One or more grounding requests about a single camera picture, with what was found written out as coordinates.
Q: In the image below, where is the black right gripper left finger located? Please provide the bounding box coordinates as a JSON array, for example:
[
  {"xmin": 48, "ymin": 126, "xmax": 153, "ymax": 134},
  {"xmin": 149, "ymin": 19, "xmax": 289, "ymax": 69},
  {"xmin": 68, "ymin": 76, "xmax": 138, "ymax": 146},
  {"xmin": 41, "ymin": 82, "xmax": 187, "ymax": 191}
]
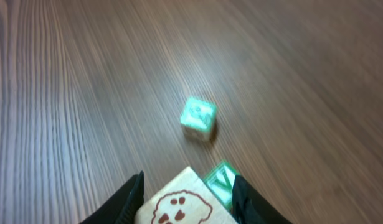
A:
[{"xmin": 81, "ymin": 171, "xmax": 144, "ymax": 224}]

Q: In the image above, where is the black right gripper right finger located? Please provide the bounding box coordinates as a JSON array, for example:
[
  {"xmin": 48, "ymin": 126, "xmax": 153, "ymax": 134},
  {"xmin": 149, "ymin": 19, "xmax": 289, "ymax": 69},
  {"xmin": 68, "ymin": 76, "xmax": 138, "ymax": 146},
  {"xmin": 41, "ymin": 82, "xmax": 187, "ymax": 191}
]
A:
[{"xmin": 232, "ymin": 175, "xmax": 291, "ymax": 224}]

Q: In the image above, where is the yellow picture block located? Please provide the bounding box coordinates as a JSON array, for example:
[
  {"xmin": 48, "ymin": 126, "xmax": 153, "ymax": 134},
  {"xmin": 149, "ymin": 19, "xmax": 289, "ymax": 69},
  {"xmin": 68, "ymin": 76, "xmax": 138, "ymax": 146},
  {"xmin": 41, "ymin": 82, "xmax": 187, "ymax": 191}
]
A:
[{"xmin": 134, "ymin": 167, "xmax": 237, "ymax": 224}]

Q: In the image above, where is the green J letter block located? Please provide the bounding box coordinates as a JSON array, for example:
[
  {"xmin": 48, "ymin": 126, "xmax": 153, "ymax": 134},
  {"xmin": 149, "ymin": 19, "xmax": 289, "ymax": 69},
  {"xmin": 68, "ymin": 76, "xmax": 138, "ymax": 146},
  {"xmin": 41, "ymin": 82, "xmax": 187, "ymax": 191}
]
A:
[{"xmin": 180, "ymin": 97, "xmax": 217, "ymax": 141}]

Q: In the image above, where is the green V letter block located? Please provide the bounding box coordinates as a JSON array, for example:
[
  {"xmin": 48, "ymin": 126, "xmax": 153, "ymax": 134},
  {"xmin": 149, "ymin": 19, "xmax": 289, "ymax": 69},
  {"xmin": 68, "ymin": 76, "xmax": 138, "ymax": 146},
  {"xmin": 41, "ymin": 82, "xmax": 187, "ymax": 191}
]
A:
[{"xmin": 204, "ymin": 160, "xmax": 239, "ymax": 210}]

